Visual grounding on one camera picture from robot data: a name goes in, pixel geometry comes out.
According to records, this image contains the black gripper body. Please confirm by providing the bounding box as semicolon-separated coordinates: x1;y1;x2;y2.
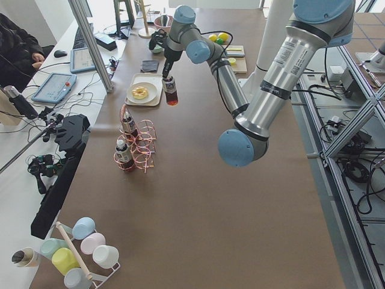
163;49;183;72

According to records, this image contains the tea bottle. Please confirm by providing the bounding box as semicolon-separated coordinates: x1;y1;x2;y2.
115;139;135;172
122;111;138;137
162;76;178;106

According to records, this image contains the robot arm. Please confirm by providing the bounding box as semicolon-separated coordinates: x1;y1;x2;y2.
162;1;355;167

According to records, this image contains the cream rabbit tray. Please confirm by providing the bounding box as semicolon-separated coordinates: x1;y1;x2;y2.
125;73;162;107

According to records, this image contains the green bowl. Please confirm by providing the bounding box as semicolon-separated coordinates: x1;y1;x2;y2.
147;40;164;54

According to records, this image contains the grey folded cloth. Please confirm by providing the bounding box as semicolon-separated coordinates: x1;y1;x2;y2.
141;60;159;73

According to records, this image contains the white round plate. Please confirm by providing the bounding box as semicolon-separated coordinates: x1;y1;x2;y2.
127;82;157;104

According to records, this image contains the wooden stand with round base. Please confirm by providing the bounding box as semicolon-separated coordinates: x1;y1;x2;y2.
134;0;155;39

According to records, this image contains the pink ice bowl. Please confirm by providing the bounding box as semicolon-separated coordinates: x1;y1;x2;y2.
153;14;173;33

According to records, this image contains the steel ice scoop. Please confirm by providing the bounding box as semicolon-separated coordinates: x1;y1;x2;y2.
160;8;170;27

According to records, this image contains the whole lemon lower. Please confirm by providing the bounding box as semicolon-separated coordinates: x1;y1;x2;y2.
208;34;218;42

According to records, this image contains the whole lemon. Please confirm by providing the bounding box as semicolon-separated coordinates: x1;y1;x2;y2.
208;34;218;42
217;32;229;42

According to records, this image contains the whole lemon upper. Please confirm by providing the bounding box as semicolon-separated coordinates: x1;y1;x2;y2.
217;32;229;42

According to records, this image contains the steel muddler black tip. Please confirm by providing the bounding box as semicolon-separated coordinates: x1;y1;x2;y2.
227;52;245;57

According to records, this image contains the half lemon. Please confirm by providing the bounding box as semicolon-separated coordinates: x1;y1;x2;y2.
228;58;236;66

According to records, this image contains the wooden cutting board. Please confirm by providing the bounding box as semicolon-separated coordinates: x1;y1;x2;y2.
226;45;247;74

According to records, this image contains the blue teach pendant far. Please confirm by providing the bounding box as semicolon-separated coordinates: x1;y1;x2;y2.
70;48;96;73

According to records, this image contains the blue teach pendant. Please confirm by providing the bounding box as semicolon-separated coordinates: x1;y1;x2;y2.
31;73;77;104
70;48;96;73

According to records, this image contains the black keyboard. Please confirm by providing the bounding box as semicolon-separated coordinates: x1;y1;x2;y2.
72;28;87;49

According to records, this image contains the blue teach pendant near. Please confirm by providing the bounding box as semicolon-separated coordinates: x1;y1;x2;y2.
31;73;77;104

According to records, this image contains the computer mouse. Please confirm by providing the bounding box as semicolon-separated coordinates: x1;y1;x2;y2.
54;50;67;58

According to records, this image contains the black monitor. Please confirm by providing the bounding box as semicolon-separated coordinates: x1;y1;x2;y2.
31;114;90;240

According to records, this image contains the seated person in black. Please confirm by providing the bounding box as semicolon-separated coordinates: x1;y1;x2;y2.
1;14;54;92

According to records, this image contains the black thermos bottle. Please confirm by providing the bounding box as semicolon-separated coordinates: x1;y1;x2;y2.
3;85;38;120

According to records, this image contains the pink cup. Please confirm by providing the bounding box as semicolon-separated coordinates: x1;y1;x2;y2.
80;232;106;255

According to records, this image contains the white cup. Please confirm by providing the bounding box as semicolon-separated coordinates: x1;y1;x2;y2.
92;245;119;269

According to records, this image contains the mint green cup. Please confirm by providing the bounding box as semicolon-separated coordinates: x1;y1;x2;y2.
40;238;69;260

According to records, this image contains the yellow cup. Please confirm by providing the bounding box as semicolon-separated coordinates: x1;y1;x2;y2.
51;247;80;276

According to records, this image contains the grey blue cup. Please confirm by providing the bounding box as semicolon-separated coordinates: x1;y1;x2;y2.
64;268;91;289

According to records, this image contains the glazed ring donut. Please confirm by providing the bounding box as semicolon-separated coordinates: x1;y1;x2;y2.
131;86;149;99

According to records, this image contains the aluminium frame post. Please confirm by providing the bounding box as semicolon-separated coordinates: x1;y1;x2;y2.
68;0;113;93

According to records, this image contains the copper wire bottle rack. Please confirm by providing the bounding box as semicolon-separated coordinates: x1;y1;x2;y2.
113;104;157;172

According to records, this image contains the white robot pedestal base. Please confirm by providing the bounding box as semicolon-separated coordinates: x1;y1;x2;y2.
241;0;294;103

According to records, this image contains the white wire cup rack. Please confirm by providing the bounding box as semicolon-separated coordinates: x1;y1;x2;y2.
55;222;121;288

